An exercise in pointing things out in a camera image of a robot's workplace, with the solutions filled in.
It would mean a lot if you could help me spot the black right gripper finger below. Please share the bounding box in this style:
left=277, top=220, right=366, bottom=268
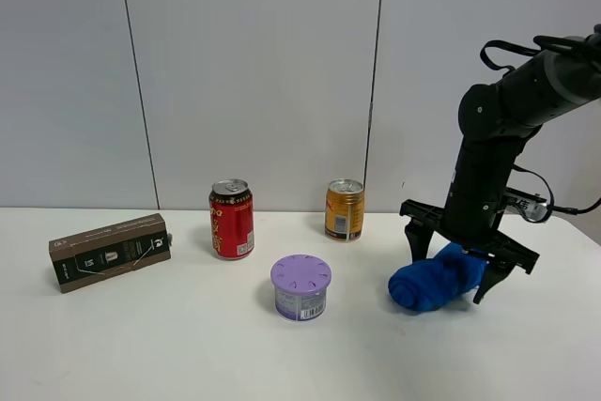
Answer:
left=405, top=219, right=436, bottom=261

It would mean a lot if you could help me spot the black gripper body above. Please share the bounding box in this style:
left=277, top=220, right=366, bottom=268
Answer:
left=400, top=199, right=538, bottom=274

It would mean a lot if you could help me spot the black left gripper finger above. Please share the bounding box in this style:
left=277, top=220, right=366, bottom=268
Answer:
left=472, top=262, right=513, bottom=304

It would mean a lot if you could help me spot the blue towel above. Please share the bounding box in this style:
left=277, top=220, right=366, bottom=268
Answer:
left=388, top=243, right=487, bottom=313

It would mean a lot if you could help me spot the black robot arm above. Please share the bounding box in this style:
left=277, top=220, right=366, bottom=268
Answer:
left=400, top=30, right=600, bottom=303

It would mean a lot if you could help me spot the gold drink can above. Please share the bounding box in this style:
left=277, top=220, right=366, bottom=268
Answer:
left=324, top=178, right=364, bottom=242

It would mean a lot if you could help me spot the purple lidded air freshener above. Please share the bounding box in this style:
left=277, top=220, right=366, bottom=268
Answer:
left=270, top=254, right=332, bottom=322

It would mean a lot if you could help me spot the red soda can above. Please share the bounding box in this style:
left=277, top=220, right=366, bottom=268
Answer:
left=208, top=178, right=254, bottom=260

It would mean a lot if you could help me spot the brown green cardboard box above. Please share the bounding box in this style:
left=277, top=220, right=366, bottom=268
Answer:
left=49, top=213, right=173, bottom=294

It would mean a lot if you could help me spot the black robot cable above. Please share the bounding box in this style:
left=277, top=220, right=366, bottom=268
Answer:
left=479, top=34, right=601, bottom=215

